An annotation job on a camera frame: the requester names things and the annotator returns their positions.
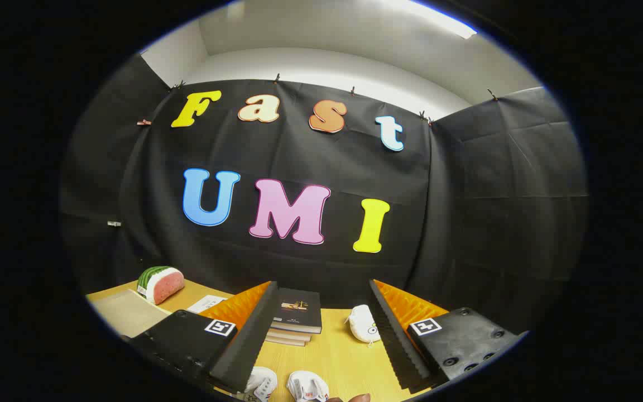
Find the black hardcover book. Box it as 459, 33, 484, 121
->
271, 288, 323, 334

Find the watermelon slice plush toy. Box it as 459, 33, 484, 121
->
136, 266, 185, 305

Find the white shoe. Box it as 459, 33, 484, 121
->
286, 371, 330, 402
242, 366, 278, 402

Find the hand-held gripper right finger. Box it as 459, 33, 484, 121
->
369, 279, 529, 391

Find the white plush toy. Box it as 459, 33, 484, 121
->
346, 304, 381, 344

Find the white book with portrait cover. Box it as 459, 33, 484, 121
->
186, 294, 228, 314

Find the beige fabric storage box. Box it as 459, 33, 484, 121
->
88, 289, 170, 339

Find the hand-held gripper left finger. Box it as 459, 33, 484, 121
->
129, 281, 280, 394

